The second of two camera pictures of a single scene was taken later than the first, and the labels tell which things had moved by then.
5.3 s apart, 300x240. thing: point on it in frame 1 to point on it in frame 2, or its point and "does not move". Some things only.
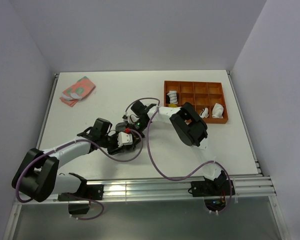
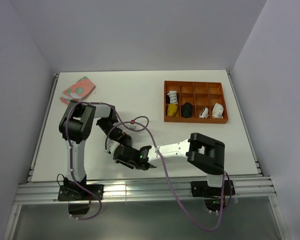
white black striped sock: x=173 y=97 does not move
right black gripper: x=142 y=134 to x=124 y=163
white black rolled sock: x=204 y=113 does not move
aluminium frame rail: x=257 y=186 does not move
